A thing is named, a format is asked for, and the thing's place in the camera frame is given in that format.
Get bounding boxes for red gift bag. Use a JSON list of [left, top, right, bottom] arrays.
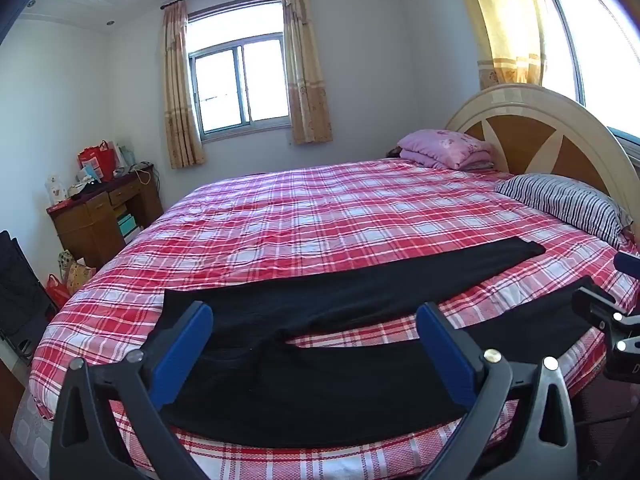
[[77, 140, 117, 183]]

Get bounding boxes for yellow sunlit curtain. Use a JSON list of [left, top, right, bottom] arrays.
[[452, 0, 546, 92]]

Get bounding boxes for brown wooden desk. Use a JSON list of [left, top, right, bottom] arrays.
[[46, 162, 165, 270]]

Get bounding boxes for bed with red plaid sheet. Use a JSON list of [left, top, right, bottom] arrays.
[[10, 157, 640, 480]]

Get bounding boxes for cream and wood headboard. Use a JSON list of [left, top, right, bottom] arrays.
[[444, 83, 640, 242]]

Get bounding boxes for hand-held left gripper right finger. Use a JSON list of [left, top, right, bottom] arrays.
[[416, 301, 579, 480]]

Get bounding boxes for large bright window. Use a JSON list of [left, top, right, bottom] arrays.
[[532, 0, 640, 142]]

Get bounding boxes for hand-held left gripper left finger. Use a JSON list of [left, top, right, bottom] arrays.
[[49, 301, 216, 480]]

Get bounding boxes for black pants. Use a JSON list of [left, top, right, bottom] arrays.
[[150, 239, 609, 449]]

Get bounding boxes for folded pink blanket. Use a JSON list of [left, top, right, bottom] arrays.
[[397, 129, 496, 171]]

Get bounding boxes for white printed box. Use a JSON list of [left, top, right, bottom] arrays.
[[44, 174, 69, 206]]

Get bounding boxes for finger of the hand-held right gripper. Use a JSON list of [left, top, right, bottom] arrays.
[[613, 250, 640, 281], [572, 282, 624, 332]]

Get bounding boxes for beige floral curtain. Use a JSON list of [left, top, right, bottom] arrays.
[[161, 1, 206, 170], [280, 0, 334, 145]]

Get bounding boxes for sliding window with grey frame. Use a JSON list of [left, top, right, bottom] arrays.
[[186, 32, 292, 137]]

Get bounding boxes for red plastic bag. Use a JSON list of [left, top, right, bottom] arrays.
[[46, 274, 71, 309]]

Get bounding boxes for patterned paper bag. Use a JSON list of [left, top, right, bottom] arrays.
[[57, 250, 97, 295]]

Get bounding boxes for striped pillow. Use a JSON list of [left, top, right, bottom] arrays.
[[495, 173, 635, 249]]

